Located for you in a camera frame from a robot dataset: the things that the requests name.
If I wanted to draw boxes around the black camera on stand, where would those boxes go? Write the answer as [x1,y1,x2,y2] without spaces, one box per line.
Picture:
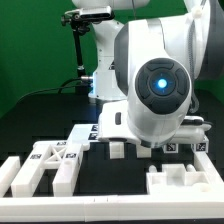
[61,6,114,26]

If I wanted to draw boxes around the white tagged cube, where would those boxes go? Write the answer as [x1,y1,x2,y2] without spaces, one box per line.
[191,137,209,153]
[163,143,179,154]

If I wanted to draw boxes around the white chair seat part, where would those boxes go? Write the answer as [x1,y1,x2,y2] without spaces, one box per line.
[146,164,211,195]

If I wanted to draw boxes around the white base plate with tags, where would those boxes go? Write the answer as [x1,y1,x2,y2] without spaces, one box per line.
[67,124,98,143]

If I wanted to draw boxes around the white tagged cube right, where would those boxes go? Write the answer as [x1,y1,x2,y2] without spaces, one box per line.
[191,137,209,153]

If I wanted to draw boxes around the black cable on table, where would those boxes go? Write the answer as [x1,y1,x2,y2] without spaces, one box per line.
[16,78,93,105]

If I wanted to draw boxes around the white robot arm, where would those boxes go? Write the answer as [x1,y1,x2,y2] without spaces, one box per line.
[72,0,224,148]

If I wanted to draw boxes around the white tagged cube left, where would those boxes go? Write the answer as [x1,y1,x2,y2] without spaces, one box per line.
[163,143,179,154]

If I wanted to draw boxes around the white U-shaped fence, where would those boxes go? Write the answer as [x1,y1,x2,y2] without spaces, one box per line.
[0,153,224,222]

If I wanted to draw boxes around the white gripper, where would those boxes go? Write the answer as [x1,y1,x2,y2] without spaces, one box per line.
[97,99,208,145]

